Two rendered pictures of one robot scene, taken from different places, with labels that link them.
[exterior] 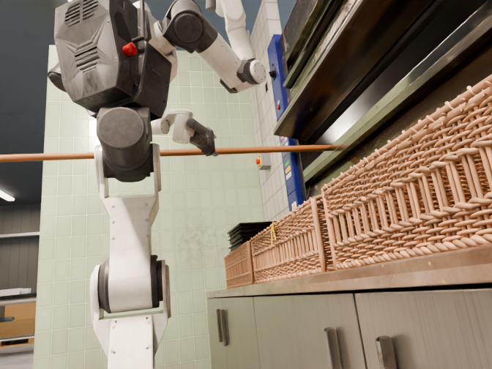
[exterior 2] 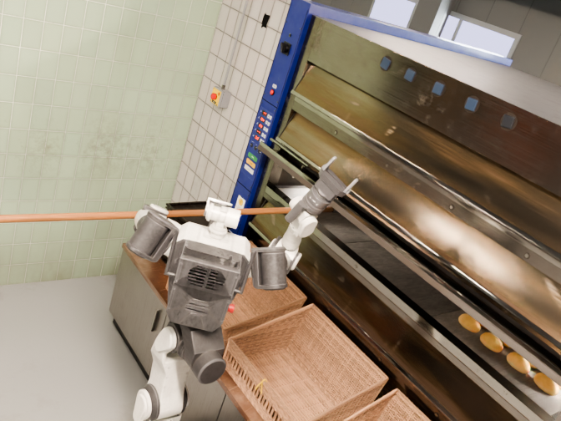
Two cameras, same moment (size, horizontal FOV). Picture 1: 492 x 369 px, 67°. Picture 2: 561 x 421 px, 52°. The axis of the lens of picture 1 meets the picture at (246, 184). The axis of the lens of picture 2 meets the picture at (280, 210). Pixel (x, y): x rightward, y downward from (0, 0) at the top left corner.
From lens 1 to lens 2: 216 cm
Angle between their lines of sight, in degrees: 49
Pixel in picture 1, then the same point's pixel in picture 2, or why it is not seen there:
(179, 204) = (96, 103)
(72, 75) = (179, 309)
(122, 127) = (214, 372)
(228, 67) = not seen: hidden behind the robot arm
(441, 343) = not seen: outside the picture
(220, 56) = not seen: hidden behind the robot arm
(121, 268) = (167, 404)
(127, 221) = (174, 375)
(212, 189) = (142, 90)
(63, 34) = (183, 286)
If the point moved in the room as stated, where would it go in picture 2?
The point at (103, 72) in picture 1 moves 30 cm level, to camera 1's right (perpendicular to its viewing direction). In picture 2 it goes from (206, 322) to (284, 322)
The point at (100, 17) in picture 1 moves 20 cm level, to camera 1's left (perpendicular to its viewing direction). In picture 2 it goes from (222, 296) to (163, 295)
